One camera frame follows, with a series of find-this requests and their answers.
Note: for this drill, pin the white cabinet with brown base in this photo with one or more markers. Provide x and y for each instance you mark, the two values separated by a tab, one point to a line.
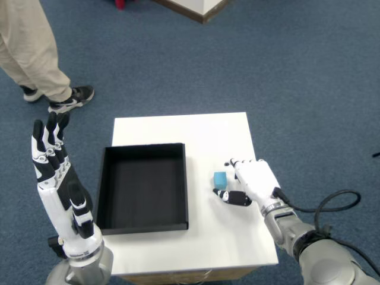
205	6

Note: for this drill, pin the black white sneaker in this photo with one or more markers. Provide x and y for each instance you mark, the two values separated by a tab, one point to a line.
29	94
77	96

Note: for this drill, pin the red object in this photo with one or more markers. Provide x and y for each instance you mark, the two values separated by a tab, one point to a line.
120	4

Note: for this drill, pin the black open box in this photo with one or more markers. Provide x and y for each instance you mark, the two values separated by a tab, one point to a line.
142	190

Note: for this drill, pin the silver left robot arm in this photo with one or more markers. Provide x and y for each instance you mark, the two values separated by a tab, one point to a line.
89	267

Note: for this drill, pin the beige trousers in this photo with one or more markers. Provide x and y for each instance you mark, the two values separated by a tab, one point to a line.
26	44

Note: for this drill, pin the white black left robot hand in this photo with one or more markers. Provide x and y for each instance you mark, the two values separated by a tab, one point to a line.
53	205

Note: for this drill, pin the blue cube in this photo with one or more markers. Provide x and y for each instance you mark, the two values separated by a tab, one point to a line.
219	179

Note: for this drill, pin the black left wrist connector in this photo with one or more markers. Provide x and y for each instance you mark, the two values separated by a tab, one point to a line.
55	245

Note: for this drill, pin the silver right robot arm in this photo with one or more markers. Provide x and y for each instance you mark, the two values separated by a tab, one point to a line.
323	258

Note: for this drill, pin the white wooden table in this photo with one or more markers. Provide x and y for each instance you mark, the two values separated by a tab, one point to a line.
207	237

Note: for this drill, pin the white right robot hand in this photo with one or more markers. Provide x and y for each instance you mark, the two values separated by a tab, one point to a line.
255	178

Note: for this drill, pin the black object at edge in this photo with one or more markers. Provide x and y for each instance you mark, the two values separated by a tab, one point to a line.
376	153

